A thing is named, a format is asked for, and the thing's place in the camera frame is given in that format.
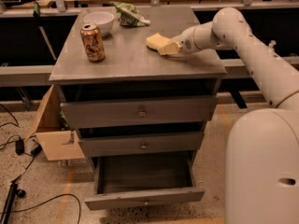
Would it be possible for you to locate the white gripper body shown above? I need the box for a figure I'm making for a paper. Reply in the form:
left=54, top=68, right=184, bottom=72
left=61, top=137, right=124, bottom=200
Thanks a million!
left=174, top=26, right=199, bottom=53

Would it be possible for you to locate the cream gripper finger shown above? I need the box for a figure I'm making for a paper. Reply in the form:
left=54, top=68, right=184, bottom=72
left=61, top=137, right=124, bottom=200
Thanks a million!
left=157, top=41, right=181, bottom=56

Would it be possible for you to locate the yellow sponge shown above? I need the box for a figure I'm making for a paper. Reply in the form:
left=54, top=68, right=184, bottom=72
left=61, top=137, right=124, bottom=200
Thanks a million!
left=146, top=33, right=171, bottom=50

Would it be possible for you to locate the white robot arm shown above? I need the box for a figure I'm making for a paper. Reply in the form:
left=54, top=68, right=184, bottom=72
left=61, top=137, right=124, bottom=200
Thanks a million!
left=158, top=7, right=299, bottom=224

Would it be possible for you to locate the grey wooden drawer cabinet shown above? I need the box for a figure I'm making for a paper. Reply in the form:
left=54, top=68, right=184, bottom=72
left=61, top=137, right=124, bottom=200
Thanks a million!
left=49, top=5, right=228, bottom=161

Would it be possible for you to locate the grey top drawer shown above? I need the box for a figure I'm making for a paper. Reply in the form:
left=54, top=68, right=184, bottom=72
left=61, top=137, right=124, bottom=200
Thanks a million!
left=61, top=95, right=217, bottom=129

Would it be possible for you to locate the grey middle drawer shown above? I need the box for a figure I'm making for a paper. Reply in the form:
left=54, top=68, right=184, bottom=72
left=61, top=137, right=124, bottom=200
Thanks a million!
left=79, top=132, right=204, bottom=157

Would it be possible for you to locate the grey open bottom drawer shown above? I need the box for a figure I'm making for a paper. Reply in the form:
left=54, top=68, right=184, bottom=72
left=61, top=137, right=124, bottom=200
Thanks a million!
left=85, top=152, right=204, bottom=210

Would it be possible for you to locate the green chip bag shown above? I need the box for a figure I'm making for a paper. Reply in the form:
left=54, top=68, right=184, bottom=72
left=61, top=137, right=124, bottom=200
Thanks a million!
left=111, top=1, right=150, bottom=27

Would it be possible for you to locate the white bowl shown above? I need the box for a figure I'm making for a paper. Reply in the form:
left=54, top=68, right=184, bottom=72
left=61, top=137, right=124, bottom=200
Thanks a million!
left=83, top=11, right=115, bottom=36

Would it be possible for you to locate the gold soda can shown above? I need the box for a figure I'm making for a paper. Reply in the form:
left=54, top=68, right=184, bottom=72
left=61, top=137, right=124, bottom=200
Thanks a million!
left=80, top=23, right=106, bottom=62

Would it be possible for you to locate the cardboard box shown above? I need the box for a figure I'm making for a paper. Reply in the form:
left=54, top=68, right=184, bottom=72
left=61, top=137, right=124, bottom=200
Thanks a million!
left=24, top=86, right=84, bottom=161

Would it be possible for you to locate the black power adapter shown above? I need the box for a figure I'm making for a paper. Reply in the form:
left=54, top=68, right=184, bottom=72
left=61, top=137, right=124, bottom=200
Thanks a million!
left=15, top=139, right=24, bottom=155

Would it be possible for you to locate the black stand on floor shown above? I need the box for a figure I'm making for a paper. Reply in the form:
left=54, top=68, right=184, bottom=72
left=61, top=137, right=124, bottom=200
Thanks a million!
left=0, top=182, right=26, bottom=224

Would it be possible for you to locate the black floor cable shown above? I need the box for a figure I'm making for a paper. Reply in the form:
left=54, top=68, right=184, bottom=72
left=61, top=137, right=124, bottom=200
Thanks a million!
left=0, top=103, right=82, bottom=224

